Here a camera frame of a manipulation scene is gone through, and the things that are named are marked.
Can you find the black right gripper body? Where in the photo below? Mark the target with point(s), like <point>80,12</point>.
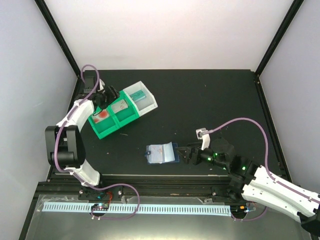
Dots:
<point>198,159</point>

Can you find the black right corner post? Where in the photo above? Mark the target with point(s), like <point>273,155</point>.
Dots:
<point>286,22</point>

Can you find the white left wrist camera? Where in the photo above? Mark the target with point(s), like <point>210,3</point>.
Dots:
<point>101,85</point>

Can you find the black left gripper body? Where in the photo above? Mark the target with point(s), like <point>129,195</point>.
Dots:
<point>111,97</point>

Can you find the green bin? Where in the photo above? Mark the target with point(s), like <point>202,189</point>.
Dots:
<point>127,115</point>
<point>105,127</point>

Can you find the light blue slotted cable duct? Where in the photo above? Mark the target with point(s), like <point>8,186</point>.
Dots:
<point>155,209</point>

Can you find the black corner post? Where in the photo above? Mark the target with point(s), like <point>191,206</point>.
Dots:
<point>286,22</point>
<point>47,15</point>

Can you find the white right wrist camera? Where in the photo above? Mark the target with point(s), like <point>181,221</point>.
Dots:
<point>202,134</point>

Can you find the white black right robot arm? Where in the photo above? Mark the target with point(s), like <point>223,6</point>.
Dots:
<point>251,182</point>

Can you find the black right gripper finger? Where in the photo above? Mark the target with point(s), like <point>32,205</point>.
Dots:
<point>185,153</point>
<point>193,145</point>

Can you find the teal card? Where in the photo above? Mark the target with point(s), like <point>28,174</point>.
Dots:
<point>138,95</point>

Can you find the white translucent bin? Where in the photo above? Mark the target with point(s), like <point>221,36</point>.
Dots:
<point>143,100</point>

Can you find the green bin middle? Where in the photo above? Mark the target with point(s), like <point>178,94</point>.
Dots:
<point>127,115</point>

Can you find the black aluminium frame rail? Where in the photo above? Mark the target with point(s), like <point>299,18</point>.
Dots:
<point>146,185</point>

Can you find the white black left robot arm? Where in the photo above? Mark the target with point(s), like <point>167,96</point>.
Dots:
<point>64,145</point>

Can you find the controller circuit board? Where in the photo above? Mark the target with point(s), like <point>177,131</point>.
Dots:
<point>99,207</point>
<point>240,209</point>

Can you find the card with red circle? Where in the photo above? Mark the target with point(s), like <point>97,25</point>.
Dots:
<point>103,115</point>

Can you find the white card red pattern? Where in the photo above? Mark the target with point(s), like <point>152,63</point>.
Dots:
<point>119,106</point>

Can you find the green bin left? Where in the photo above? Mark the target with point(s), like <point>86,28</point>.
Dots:
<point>105,127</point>

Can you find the black left corner post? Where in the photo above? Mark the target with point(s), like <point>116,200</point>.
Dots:
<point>47,15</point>

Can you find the blue leather card holder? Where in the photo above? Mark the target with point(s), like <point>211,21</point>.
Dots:
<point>157,154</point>

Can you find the right controller circuit board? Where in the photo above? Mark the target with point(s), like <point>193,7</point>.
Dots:
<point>240,209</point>

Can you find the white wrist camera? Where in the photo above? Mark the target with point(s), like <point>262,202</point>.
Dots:
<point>202,134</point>
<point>101,85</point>

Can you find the left controller circuit board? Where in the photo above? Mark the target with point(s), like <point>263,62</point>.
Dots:
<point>99,207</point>

